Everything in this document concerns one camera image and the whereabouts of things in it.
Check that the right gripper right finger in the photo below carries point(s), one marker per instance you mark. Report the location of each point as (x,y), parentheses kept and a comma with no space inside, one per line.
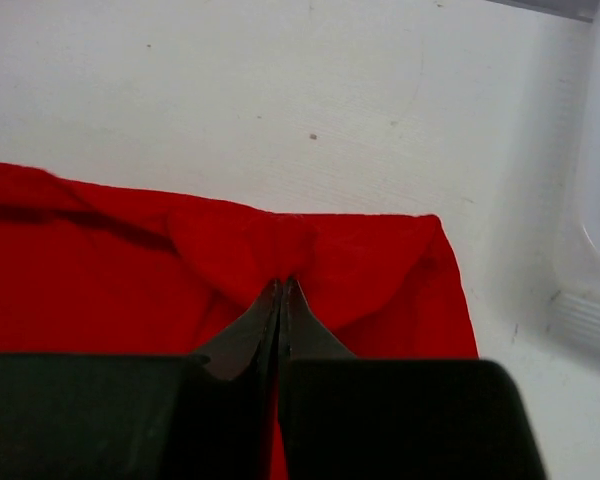
(302,335)

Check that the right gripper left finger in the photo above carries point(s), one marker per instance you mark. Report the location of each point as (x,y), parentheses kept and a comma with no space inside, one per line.
(248,344)

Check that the red t shirt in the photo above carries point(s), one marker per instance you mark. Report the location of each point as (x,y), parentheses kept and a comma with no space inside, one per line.
(97,269)

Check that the white plastic mesh basket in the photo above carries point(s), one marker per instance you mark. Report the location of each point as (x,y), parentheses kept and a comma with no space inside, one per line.
(577,254)

